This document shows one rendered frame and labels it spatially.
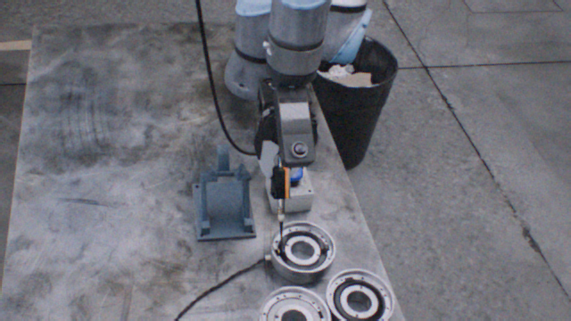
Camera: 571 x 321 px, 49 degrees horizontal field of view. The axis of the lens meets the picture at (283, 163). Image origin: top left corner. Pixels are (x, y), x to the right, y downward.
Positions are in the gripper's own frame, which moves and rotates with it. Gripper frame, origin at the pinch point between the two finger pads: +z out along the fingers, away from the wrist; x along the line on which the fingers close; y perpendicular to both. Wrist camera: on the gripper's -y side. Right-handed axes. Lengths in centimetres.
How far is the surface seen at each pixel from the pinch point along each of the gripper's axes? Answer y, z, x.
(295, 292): -15.4, 10.1, -0.9
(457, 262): 45, 93, -78
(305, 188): 4.7, 8.6, -6.2
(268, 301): -16.6, 10.1, 3.4
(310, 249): -6.3, 11.5, -5.2
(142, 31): 62, 13, 22
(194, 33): 61, 13, 10
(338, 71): 110, 62, -46
